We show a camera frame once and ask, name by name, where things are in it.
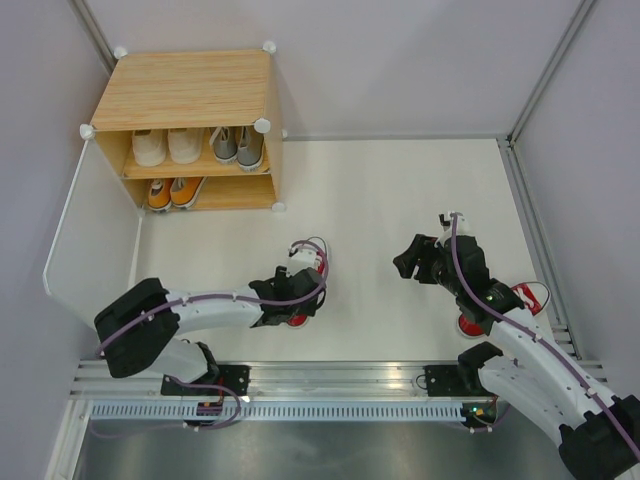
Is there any beige canvas shoe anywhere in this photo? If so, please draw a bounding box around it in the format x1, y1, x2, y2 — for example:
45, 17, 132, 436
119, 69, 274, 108
167, 128, 204, 165
131, 130, 166, 167

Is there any wooden shoe cabinet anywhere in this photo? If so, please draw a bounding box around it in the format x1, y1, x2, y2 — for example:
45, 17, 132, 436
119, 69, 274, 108
80, 43, 283, 211

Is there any orange sneaker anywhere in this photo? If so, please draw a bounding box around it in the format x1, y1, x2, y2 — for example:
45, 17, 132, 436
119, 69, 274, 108
147, 178, 174, 212
170, 177, 206, 209

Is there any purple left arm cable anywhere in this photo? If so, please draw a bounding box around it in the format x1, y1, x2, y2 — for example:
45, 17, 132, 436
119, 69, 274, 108
92, 239, 330, 439

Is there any white slotted cable duct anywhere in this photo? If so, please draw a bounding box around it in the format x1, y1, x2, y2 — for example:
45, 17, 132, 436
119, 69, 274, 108
91, 401, 464, 422

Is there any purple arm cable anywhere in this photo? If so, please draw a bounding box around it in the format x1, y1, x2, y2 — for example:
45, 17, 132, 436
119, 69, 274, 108
92, 239, 330, 439
449, 212, 640, 464

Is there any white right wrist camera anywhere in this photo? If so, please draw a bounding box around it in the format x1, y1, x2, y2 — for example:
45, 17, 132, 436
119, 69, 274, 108
439, 212, 474, 241

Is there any translucent cabinet door panel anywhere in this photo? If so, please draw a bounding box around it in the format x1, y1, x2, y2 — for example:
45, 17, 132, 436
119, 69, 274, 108
44, 140, 140, 316

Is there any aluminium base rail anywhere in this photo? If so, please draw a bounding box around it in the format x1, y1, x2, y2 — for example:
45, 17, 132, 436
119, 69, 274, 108
70, 360, 427, 400

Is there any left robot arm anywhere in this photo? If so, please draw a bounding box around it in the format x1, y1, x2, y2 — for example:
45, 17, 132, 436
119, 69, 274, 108
94, 261, 328, 395

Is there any grey sneaker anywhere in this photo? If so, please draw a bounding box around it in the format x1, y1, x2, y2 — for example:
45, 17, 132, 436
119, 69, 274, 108
237, 126, 264, 172
209, 126, 238, 165

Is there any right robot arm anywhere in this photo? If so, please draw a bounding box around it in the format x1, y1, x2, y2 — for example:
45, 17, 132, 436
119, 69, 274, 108
393, 234, 639, 479

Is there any red sneaker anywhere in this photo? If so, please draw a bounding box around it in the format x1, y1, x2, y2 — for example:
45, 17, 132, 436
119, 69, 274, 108
285, 237, 332, 331
456, 280, 551, 340

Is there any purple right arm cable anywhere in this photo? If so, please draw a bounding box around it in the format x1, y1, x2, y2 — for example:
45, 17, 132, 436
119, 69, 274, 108
449, 212, 640, 464

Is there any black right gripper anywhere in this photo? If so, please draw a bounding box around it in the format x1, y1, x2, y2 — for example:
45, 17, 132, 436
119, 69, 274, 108
392, 233, 464, 296

